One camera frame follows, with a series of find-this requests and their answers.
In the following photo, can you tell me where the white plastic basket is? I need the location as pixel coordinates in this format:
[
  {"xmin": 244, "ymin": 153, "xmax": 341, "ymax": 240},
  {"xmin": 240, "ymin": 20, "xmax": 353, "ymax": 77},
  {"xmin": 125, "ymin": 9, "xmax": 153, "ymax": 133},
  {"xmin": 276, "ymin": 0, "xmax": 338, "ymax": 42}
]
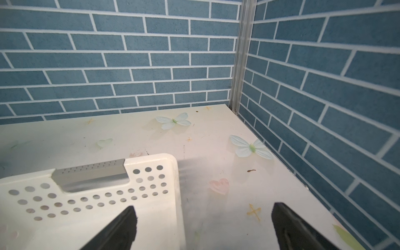
[{"xmin": 1, "ymin": 154, "xmax": 186, "ymax": 250}]

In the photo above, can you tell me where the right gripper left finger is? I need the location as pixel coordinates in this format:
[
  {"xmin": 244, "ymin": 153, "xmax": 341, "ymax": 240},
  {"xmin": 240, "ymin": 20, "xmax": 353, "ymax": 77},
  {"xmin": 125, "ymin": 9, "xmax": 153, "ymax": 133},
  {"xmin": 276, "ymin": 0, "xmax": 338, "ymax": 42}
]
[{"xmin": 81, "ymin": 206, "xmax": 138, "ymax": 250}]

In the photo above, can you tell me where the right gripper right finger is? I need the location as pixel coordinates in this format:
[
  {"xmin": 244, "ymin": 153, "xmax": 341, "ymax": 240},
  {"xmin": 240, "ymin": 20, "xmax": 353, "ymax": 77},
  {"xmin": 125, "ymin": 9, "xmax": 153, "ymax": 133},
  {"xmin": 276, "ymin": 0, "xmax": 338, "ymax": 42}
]
[{"xmin": 271, "ymin": 202, "xmax": 338, "ymax": 250}]

